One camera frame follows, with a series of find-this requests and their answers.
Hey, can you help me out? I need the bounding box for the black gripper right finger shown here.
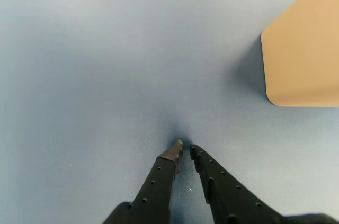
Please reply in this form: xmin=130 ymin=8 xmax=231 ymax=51
xmin=189 ymin=144 xmax=286 ymax=224

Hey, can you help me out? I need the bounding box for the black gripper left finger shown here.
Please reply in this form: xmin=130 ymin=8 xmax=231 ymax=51
xmin=102 ymin=139 xmax=184 ymax=224

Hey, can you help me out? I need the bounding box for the beige square container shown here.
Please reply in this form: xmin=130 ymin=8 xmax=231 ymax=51
xmin=260 ymin=0 xmax=339 ymax=107

